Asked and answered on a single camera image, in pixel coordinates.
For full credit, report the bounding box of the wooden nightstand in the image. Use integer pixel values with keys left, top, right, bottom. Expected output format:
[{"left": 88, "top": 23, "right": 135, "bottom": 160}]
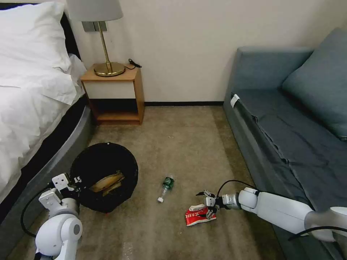
[{"left": 80, "top": 63, "right": 145, "bottom": 126}]

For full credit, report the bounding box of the clear plastic bottle green label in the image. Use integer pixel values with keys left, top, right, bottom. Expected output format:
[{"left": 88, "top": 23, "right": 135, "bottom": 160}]
[{"left": 157, "top": 175, "right": 175, "bottom": 204}]

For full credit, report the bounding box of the black headboard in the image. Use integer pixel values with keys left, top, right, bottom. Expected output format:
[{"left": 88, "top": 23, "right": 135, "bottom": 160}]
[{"left": 60, "top": 12, "right": 82, "bottom": 61}]

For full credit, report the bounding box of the black round trash bin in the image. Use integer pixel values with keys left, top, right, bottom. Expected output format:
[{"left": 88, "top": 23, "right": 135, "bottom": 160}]
[{"left": 70, "top": 143, "right": 139, "bottom": 214}]

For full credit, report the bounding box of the blue-grey sofa cushion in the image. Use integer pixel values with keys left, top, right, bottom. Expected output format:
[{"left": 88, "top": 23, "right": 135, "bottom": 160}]
[{"left": 282, "top": 27, "right": 347, "bottom": 141}]

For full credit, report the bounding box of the brass table lamp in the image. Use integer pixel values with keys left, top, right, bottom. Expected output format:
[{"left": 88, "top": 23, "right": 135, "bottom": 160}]
[{"left": 66, "top": 0, "right": 126, "bottom": 77}]

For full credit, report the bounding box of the white bed duvet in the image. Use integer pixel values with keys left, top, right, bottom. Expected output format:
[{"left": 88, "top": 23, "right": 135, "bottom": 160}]
[{"left": 0, "top": 53, "right": 88, "bottom": 204}]

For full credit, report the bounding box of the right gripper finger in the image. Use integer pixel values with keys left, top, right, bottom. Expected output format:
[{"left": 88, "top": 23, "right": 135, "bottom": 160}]
[
  {"left": 196, "top": 190, "right": 217, "bottom": 199},
  {"left": 205, "top": 205, "right": 220, "bottom": 220}
]

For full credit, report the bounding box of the white pillow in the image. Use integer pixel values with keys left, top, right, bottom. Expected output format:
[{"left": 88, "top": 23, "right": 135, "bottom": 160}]
[{"left": 0, "top": 0, "right": 73, "bottom": 88}]

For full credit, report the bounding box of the red and white packet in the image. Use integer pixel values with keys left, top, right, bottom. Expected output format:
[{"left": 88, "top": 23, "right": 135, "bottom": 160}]
[{"left": 185, "top": 204, "right": 217, "bottom": 227}]

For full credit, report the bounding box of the black right elbow cable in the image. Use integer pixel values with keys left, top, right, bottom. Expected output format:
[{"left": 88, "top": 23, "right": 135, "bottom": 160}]
[{"left": 288, "top": 227, "right": 347, "bottom": 242}]

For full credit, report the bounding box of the brown paper trash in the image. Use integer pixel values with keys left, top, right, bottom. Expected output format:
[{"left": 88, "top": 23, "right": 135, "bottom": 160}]
[{"left": 89, "top": 170, "right": 126, "bottom": 194}]

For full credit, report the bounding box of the blue-grey sofa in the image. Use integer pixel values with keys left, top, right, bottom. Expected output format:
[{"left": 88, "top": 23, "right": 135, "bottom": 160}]
[{"left": 223, "top": 27, "right": 347, "bottom": 260}]

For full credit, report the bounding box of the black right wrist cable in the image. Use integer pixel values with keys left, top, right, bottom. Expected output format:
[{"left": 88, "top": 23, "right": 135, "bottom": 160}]
[{"left": 217, "top": 179, "right": 257, "bottom": 199}]

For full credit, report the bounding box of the grey wall switch panel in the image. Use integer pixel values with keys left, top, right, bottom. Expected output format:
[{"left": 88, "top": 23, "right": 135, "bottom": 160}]
[{"left": 82, "top": 21, "right": 109, "bottom": 33}]

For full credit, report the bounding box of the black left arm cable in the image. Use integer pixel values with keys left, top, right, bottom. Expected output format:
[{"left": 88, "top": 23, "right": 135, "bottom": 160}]
[{"left": 21, "top": 187, "right": 52, "bottom": 238}]

